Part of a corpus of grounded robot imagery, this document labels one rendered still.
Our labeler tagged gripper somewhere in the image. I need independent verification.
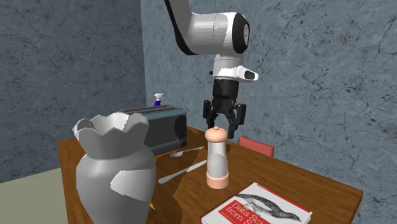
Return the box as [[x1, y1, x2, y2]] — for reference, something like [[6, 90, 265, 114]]
[[202, 78, 247, 139]]

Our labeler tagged pepper mill with beige caps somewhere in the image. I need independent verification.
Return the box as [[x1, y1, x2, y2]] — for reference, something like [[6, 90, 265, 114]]
[[204, 126, 230, 190]]

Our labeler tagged red chair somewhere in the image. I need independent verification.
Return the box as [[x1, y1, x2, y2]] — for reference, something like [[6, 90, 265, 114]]
[[237, 136, 275, 158]]

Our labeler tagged silver spoon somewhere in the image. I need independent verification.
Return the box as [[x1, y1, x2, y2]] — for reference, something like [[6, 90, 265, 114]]
[[169, 146, 205, 158]]

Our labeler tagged dark grey toaster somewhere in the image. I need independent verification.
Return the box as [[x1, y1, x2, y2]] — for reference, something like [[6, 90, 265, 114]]
[[119, 104, 188, 157]]

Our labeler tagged purple spray bottle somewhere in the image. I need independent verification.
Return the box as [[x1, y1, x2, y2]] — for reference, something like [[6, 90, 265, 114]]
[[153, 92, 165, 107]]

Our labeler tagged silver knife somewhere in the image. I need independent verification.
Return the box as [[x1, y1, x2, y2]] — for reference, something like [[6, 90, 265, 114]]
[[158, 160, 207, 185]]

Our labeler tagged wooden table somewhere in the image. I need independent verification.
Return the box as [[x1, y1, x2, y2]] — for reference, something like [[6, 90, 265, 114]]
[[57, 125, 364, 224]]

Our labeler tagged white and red book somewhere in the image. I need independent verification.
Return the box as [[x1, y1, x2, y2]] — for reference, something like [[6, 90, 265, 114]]
[[200, 181, 313, 224]]

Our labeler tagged grey scalloped vase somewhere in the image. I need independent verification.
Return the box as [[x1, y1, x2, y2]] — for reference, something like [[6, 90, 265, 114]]
[[71, 111, 157, 224]]

